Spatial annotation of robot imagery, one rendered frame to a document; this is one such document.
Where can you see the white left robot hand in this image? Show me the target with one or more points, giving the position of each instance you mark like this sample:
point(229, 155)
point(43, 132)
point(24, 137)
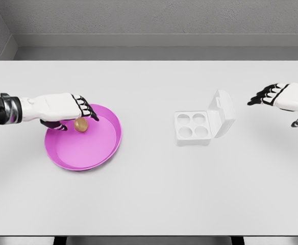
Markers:
point(59, 107)

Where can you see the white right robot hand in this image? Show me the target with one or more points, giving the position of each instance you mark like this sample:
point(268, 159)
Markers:
point(295, 98)

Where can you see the brown egg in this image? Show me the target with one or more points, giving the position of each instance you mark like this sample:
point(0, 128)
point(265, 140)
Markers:
point(81, 125)

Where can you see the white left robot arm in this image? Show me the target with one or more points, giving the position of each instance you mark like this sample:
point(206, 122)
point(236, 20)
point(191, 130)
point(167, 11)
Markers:
point(8, 109)

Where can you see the white egg box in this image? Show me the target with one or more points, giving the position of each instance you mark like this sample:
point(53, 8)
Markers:
point(202, 122)

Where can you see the pink round plate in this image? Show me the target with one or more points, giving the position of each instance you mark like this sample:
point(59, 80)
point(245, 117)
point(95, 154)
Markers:
point(87, 145)

